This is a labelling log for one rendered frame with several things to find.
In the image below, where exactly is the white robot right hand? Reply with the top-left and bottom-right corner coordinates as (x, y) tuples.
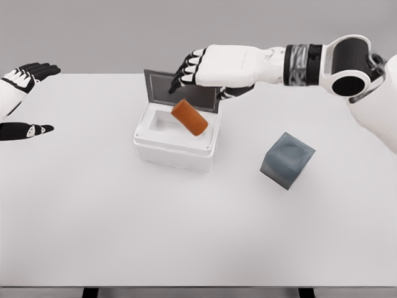
(168, 43), (261, 101)

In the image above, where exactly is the white rectangular box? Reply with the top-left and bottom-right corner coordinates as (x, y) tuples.
(133, 101), (224, 174)

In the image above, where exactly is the orange cylinder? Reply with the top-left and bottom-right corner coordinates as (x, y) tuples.
(171, 98), (209, 137)

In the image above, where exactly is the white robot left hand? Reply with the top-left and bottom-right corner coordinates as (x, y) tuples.
(0, 63), (61, 142)

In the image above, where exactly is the grey cube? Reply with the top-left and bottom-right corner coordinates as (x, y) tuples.
(259, 132), (316, 191)

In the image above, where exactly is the grey hinged box lid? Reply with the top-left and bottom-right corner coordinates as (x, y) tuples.
(143, 68), (220, 114)

